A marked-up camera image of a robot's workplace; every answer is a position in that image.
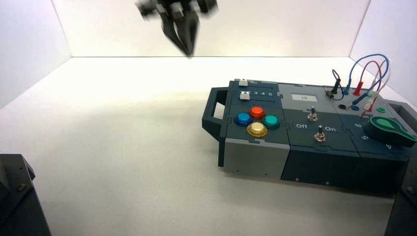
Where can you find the green and black rotary knob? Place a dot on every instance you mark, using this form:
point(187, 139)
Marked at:
point(387, 130)

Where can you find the white slider cap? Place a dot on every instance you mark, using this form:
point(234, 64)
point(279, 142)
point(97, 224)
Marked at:
point(244, 95)
point(243, 82)

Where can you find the yellow round push button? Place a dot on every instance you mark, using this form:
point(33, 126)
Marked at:
point(257, 129)

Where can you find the teal round push button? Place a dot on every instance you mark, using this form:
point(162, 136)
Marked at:
point(271, 121)

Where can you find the orange round push button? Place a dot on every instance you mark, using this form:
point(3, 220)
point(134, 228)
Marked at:
point(257, 112)

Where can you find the black banana socket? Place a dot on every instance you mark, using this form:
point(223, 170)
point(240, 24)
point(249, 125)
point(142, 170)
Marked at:
point(342, 106)

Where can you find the small white display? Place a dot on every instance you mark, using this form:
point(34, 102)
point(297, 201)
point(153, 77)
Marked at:
point(304, 97)

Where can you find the blue banana socket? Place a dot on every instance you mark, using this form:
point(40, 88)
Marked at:
point(355, 108)

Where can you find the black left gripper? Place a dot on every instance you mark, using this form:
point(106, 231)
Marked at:
point(176, 6)

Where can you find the metal toggle switch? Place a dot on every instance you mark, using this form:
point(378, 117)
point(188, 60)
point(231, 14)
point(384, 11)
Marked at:
point(312, 115)
point(320, 135)

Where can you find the green banana socket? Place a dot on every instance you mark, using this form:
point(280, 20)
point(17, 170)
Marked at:
point(381, 110)

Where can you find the blue round push button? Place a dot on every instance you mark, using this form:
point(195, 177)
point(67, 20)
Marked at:
point(243, 119)

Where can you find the grey and teal task box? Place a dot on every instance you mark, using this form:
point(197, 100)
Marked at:
point(309, 163)

